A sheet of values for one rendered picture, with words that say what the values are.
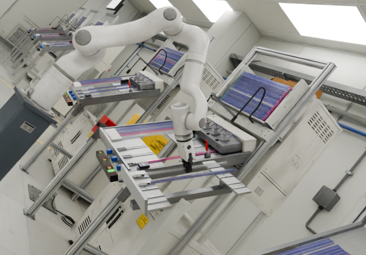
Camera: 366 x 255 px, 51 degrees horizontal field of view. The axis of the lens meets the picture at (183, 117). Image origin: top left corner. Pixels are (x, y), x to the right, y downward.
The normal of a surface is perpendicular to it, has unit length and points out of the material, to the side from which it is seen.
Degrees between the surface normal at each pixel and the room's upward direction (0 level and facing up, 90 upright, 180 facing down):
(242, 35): 90
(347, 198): 90
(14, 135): 90
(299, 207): 90
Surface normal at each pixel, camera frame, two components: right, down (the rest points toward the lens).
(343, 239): 0.02, -0.95
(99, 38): 0.47, -0.10
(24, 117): 0.55, 0.42
